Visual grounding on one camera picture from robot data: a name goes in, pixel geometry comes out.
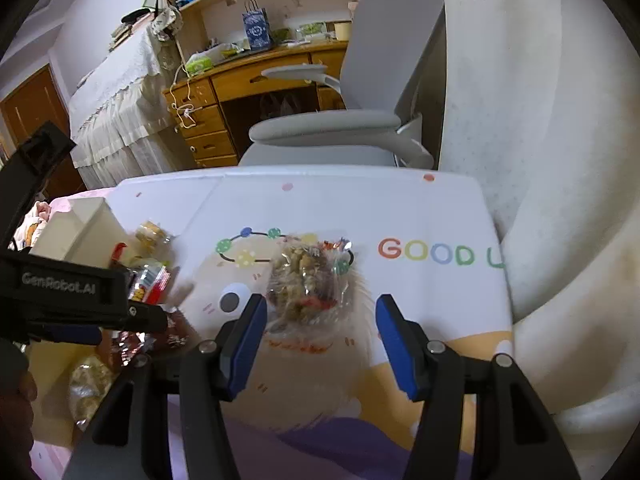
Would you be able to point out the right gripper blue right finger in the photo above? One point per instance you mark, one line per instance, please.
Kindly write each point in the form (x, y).
(515, 436)

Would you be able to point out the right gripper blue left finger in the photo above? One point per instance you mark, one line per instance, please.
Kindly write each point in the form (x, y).
(128, 436)

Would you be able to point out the clear bag of puffed snack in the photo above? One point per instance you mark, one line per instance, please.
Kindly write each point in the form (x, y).
(89, 383)

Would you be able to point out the white plastic storage bin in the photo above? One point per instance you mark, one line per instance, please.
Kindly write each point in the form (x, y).
(87, 234)

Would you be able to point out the red white Lipo cookie packet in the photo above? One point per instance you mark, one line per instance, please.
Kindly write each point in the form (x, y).
(149, 280)

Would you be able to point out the clear bag of mixed nuts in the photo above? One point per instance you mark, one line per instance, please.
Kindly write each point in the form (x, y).
(308, 285)

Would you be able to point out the dark red snack packet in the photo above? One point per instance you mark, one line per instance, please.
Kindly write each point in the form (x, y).
(126, 345)

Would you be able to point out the small gold wrapped snack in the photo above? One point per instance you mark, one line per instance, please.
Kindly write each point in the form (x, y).
(151, 237)

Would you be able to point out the white lace covered furniture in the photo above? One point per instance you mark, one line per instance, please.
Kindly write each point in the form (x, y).
(119, 117)

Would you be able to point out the cartoon printed play mat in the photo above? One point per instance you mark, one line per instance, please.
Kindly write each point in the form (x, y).
(319, 404)

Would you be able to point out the wooden desk with drawers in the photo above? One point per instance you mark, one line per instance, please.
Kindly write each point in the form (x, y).
(214, 111)

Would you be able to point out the green tissue pack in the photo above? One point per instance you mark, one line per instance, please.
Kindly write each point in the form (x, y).
(197, 64)

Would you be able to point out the blue gift bag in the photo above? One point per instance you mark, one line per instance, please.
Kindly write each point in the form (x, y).
(256, 26)

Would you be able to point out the grey office chair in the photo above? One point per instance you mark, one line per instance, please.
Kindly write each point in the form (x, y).
(379, 124)

